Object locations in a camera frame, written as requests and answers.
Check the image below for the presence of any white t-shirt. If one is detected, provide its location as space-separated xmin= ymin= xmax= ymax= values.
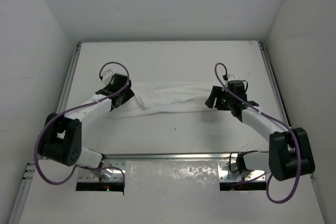
xmin=106 ymin=82 xmax=213 ymax=119

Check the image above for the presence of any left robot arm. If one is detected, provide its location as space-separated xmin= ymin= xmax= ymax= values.
xmin=37 ymin=74 xmax=134 ymax=169

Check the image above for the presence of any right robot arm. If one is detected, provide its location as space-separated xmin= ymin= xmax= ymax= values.
xmin=205 ymin=80 xmax=316 ymax=181

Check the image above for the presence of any white front cover panel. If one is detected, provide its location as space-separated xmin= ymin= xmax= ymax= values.
xmin=20 ymin=161 xmax=323 ymax=223

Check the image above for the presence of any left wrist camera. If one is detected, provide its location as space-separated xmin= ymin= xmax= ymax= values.
xmin=101 ymin=69 xmax=114 ymax=85

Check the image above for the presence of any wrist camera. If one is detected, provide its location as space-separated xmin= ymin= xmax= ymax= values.
xmin=222 ymin=74 xmax=236 ymax=85
xmin=101 ymin=69 xmax=114 ymax=85

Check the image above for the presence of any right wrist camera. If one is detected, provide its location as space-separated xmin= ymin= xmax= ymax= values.
xmin=222 ymin=74 xmax=236 ymax=85

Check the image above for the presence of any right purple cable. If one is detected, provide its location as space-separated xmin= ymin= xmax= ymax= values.
xmin=214 ymin=62 xmax=301 ymax=204

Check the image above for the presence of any purple cable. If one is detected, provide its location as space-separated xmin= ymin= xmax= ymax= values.
xmin=214 ymin=62 xmax=301 ymax=204
xmin=34 ymin=61 xmax=132 ymax=185

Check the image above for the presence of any aluminium table frame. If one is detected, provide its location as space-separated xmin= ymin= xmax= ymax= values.
xmin=7 ymin=40 xmax=316 ymax=224

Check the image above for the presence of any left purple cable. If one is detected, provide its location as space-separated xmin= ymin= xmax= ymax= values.
xmin=34 ymin=61 xmax=132 ymax=185

